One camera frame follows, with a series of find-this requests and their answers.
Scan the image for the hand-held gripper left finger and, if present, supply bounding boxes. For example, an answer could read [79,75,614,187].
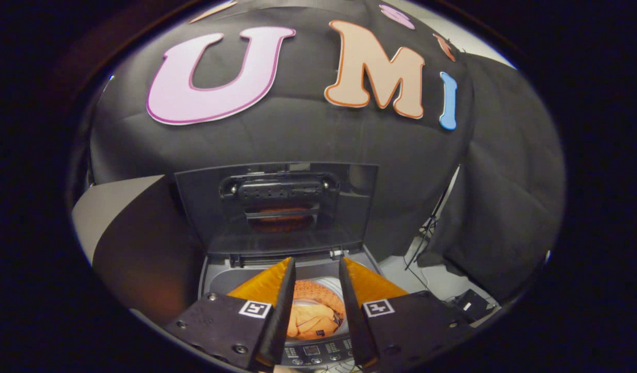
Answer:
[165,257,297,370]

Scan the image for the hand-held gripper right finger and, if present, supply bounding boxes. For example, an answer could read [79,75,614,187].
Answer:
[339,257,474,370]

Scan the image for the grey washing machine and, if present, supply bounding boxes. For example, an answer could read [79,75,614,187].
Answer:
[198,248,386,371]

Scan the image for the dark washing machine lid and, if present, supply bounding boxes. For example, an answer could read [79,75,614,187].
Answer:
[174,162,379,260]

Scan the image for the black box on floor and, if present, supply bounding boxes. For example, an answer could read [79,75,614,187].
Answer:
[453,289,496,323]

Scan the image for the black light stand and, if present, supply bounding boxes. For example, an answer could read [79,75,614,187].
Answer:
[404,165,461,271]

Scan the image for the white cabinet with black side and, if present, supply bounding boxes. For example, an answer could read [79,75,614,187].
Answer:
[72,175,206,324]

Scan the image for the black backdrop cloth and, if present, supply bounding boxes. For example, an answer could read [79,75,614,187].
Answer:
[88,0,567,305]

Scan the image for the loose floor cables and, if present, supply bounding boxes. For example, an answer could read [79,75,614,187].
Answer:
[326,360,363,373]

